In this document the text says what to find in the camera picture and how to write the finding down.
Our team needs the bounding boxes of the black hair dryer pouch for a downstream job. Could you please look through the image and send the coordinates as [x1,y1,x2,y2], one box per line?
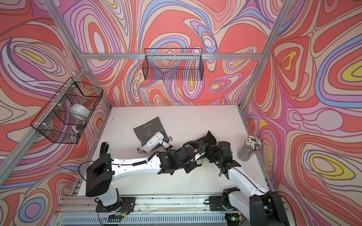
[197,131,217,152]

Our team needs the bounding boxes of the white hair dryer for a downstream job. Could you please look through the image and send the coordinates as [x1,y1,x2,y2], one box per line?
[138,132,171,153]

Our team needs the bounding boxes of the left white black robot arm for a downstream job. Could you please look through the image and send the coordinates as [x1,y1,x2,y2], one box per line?
[85,141,206,208]

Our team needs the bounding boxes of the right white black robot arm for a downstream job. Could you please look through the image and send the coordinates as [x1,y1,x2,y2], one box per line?
[204,141,290,226]

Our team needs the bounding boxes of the grey hair dryer pouch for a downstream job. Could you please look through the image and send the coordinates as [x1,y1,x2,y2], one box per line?
[133,117,170,146]

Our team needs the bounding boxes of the metal cup of pencils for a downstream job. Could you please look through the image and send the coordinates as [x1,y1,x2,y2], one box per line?
[237,135,262,162]

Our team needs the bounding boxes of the silver tape roll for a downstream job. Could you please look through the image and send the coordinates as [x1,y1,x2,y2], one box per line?
[68,104,91,120]

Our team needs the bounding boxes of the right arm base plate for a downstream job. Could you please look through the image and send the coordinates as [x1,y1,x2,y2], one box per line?
[204,195,237,211]

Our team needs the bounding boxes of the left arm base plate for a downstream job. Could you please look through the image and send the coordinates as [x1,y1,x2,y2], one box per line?
[95,196,136,214]

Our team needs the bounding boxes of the back black wire basket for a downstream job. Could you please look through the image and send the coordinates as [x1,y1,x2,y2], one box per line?
[142,48,204,82]

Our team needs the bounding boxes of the black wire basket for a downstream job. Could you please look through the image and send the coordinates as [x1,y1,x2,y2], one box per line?
[142,48,204,82]
[31,78,103,144]

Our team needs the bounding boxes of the left black wire basket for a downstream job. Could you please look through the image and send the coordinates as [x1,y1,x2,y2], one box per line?
[31,78,103,144]

